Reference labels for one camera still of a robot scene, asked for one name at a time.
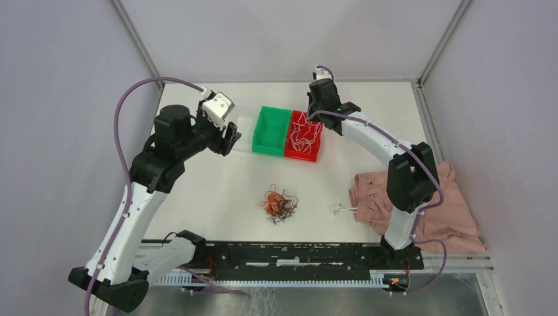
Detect pink cloth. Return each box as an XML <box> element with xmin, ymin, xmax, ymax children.
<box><xmin>349</xmin><ymin>162</ymin><xmax>487</xmax><ymax>253</ymax></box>

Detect blue cable duct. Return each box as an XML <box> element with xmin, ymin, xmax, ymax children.
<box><xmin>155</xmin><ymin>271</ymin><xmax>389</xmax><ymax>289</ymax></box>

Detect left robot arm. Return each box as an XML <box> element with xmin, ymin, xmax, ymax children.
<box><xmin>68</xmin><ymin>99</ymin><xmax>241</xmax><ymax>313</ymax></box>

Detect clear plastic bin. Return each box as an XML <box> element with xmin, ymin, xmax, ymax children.
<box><xmin>227</xmin><ymin>105</ymin><xmax>261</xmax><ymax>152</ymax></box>

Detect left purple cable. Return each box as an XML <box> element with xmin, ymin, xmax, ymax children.
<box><xmin>84</xmin><ymin>76</ymin><xmax>247</xmax><ymax>316</ymax></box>

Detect green plastic bin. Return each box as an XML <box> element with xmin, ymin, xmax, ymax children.
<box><xmin>252</xmin><ymin>106</ymin><xmax>292</xmax><ymax>157</ymax></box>

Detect cable pile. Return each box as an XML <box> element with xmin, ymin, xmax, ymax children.
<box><xmin>261</xmin><ymin>184</ymin><xmax>299</xmax><ymax>226</ymax></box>

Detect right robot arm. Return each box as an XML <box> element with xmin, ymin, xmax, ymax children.
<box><xmin>307</xmin><ymin>78</ymin><xmax>442</xmax><ymax>269</ymax></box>

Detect red plastic bin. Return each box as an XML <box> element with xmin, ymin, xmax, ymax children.
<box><xmin>284</xmin><ymin>111</ymin><xmax>324</xmax><ymax>163</ymax></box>

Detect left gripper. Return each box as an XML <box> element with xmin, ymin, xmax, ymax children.
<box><xmin>178</xmin><ymin>99</ymin><xmax>242</xmax><ymax>161</ymax></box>

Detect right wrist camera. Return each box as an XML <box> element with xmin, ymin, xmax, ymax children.
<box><xmin>312</xmin><ymin>65</ymin><xmax>335</xmax><ymax>82</ymax></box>

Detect white drawstring cord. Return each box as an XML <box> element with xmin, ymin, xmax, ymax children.
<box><xmin>330</xmin><ymin>203</ymin><xmax>359</xmax><ymax>219</ymax></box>

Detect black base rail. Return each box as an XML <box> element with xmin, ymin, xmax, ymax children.
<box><xmin>186</xmin><ymin>241</ymin><xmax>424</xmax><ymax>281</ymax></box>

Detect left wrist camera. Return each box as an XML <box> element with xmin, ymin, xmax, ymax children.
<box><xmin>201</xmin><ymin>87</ymin><xmax>235</xmax><ymax>130</ymax></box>

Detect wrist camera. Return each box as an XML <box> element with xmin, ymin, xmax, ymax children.
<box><xmin>201</xmin><ymin>87</ymin><xmax>235</xmax><ymax>130</ymax></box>
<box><xmin>312</xmin><ymin>65</ymin><xmax>335</xmax><ymax>82</ymax></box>

